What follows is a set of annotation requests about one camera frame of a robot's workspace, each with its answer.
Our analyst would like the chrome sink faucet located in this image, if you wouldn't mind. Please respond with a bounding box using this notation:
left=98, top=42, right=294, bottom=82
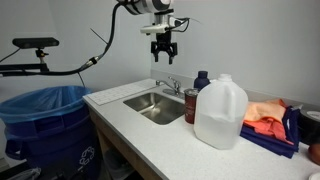
left=155, top=75, right=186, bottom=99

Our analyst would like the blue plastic bin liner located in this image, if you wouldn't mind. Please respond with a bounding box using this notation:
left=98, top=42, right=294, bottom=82
left=0, top=85, right=94, bottom=125

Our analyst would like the dark red tumbler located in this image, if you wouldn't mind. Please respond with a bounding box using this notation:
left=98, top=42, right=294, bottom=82
left=183, top=87, right=200, bottom=125

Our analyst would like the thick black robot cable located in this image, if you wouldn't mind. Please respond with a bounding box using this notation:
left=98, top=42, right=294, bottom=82
left=0, top=2, right=122, bottom=78

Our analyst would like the dark blue bottle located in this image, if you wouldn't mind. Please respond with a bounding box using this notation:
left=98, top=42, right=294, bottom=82
left=193, top=70, right=211, bottom=92

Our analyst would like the black stereo camera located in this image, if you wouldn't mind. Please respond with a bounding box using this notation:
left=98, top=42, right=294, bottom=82
left=12, top=37, right=60, bottom=50

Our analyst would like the black camera support pole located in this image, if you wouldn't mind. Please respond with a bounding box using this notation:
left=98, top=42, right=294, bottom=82
left=0, top=48, right=51, bottom=73

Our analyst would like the stainless steel sink basin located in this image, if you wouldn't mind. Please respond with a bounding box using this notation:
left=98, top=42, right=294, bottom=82
left=123, top=92, right=187, bottom=126

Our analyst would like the white tiled mat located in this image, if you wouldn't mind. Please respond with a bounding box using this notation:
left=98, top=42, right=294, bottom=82
left=87, top=79, right=158, bottom=107

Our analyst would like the red round container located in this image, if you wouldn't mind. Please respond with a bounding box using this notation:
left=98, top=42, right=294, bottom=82
left=307, top=143, right=320, bottom=167

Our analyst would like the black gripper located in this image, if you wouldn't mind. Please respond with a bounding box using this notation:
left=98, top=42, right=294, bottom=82
left=150, top=31, right=178, bottom=65

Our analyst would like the light orange cloth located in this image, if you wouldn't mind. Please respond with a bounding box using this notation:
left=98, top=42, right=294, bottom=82
left=244, top=98, right=288, bottom=123

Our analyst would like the clear plastic bag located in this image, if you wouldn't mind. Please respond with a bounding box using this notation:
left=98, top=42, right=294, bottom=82
left=6, top=166, right=43, bottom=180

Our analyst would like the translucent white plastic jug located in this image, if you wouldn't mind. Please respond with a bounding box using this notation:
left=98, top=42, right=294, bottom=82
left=193, top=73, right=249, bottom=150

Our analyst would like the dark blue cloth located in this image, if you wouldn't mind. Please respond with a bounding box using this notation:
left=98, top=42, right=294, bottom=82
left=239, top=105, right=301, bottom=159

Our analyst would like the wooden counter base cabinet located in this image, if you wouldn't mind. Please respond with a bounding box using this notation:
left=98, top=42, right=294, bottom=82
left=87, top=106, right=164, bottom=180

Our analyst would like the red orange cloth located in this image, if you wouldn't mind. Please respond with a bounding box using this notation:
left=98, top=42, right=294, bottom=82
left=243, top=118, right=294, bottom=146

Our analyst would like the crumpled grey plastic bag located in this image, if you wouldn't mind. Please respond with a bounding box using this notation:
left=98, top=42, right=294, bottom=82
left=101, top=148, right=134, bottom=180

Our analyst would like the blue recycling bin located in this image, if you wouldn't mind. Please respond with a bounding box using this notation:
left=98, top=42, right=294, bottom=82
left=3, top=104, right=101, bottom=180

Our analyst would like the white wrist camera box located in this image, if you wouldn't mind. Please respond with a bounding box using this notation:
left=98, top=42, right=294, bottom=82
left=139, top=23, right=183, bottom=35

